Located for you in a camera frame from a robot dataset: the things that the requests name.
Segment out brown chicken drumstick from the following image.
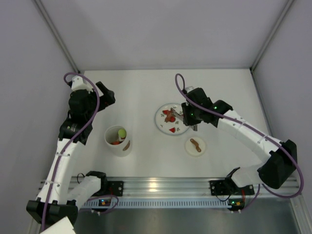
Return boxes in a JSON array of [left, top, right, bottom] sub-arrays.
[[163, 110, 176, 122]]

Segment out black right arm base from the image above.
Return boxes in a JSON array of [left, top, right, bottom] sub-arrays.
[[209, 179, 255, 196]]

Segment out metal tongs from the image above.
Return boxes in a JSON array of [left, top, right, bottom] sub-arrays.
[[171, 108, 198, 132]]

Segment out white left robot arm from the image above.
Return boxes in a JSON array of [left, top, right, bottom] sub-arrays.
[[26, 81, 116, 227]]

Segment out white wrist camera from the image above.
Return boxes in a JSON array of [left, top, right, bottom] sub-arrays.
[[71, 76, 94, 93], [185, 86, 195, 92]]

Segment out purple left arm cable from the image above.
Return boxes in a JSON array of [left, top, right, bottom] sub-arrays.
[[39, 72, 119, 232]]

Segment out white container lid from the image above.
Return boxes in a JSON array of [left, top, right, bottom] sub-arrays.
[[184, 136, 207, 157]]

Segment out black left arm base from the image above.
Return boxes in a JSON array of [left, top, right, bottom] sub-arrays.
[[104, 181, 124, 197]]

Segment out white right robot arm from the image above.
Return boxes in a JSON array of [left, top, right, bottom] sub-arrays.
[[180, 88, 298, 193]]

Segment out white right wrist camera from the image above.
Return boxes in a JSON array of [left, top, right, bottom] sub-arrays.
[[185, 86, 195, 92]]

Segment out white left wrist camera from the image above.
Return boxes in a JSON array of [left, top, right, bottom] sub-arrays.
[[71, 76, 94, 93]]

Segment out blue rimmed white plate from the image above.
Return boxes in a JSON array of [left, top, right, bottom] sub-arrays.
[[154, 103, 189, 136]]

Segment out white cylindrical lunch container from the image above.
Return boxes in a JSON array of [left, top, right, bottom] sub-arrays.
[[104, 125, 133, 157]]

